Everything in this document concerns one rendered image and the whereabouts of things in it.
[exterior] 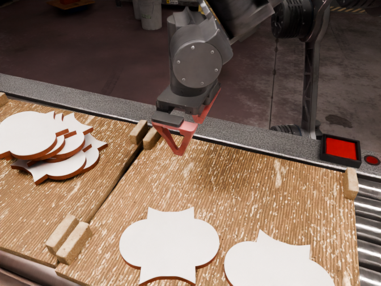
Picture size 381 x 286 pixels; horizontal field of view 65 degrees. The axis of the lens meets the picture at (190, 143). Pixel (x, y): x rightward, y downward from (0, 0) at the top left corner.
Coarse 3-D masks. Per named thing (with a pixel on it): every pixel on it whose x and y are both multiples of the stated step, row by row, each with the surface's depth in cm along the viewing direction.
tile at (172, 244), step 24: (168, 216) 49; (192, 216) 49; (120, 240) 45; (144, 240) 45; (168, 240) 45; (192, 240) 45; (216, 240) 45; (144, 264) 42; (168, 264) 42; (192, 264) 42
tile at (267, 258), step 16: (272, 240) 45; (240, 256) 43; (256, 256) 43; (272, 256) 43; (288, 256) 43; (304, 256) 43; (224, 272) 42; (240, 272) 42; (256, 272) 42; (272, 272) 42; (288, 272) 42; (304, 272) 42; (320, 272) 42
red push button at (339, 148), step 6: (330, 138) 67; (330, 144) 66; (336, 144) 66; (342, 144) 66; (348, 144) 66; (354, 144) 66; (330, 150) 64; (336, 150) 64; (342, 150) 64; (348, 150) 64; (354, 150) 64; (342, 156) 63; (348, 156) 63; (354, 156) 63
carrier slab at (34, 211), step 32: (96, 128) 69; (128, 128) 69; (0, 160) 61; (128, 160) 61; (0, 192) 54; (32, 192) 54; (64, 192) 54; (96, 192) 54; (0, 224) 49; (32, 224) 49; (32, 256) 45
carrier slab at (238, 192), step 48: (192, 144) 64; (144, 192) 54; (192, 192) 54; (240, 192) 54; (288, 192) 54; (336, 192) 54; (96, 240) 47; (240, 240) 47; (288, 240) 47; (336, 240) 47
